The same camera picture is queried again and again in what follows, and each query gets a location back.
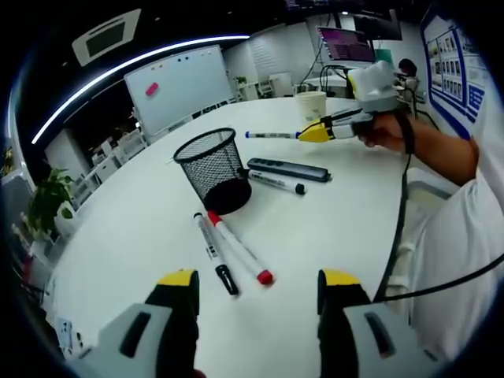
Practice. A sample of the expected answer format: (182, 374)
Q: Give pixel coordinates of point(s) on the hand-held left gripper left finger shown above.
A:
(165, 334)

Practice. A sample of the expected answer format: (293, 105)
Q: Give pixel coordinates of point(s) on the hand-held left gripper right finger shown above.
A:
(350, 334)

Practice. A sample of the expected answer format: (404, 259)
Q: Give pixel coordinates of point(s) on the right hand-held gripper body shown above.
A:
(374, 88)

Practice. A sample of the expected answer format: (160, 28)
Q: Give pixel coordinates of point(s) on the white paper cup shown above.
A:
(312, 104)
(311, 116)
(311, 96)

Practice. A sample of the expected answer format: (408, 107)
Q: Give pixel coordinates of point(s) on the black laser pointer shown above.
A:
(291, 168)

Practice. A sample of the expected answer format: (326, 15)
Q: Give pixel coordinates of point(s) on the blue cap whiteboard marker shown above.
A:
(271, 135)

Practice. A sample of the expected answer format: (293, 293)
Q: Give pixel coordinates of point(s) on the clip cap black whiteboard marker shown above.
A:
(210, 248)

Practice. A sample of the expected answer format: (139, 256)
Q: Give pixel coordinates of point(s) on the red cap whiteboard marker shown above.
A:
(236, 246)

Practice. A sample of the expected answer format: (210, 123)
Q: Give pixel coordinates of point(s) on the black mesh pen holder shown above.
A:
(208, 173)

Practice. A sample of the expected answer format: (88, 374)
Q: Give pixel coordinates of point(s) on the large standing whiteboard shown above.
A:
(185, 86)

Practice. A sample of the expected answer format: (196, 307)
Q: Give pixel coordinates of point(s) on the person's right hand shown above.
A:
(388, 136)

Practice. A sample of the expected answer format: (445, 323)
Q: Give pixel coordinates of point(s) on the person's left hand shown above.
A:
(199, 373)

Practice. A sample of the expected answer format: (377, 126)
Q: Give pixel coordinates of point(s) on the purple screen monitor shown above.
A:
(346, 43)

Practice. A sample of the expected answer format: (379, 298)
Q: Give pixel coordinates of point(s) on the black wristband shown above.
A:
(409, 134)

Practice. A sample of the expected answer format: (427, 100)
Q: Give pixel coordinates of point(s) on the black television screen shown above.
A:
(380, 25)

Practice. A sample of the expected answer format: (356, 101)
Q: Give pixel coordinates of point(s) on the small white device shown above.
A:
(69, 334)

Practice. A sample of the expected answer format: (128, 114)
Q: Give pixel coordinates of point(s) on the ceiling light strip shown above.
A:
(228, 38)

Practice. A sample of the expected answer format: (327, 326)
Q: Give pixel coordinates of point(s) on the person in white shirt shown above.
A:
(464, 256)

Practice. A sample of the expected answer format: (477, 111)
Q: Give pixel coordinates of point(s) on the pink board eraser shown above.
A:
(152, 89)

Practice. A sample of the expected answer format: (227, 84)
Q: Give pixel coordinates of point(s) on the green potted plant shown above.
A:
(47, 201)

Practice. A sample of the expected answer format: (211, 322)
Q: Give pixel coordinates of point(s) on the white cabinet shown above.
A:
(65, 155)

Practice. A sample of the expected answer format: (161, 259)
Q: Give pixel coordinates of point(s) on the ceiling air conditioner vent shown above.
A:
(106, 37)

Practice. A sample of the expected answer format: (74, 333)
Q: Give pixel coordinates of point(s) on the blue framed wall poster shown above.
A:
(445, 59)

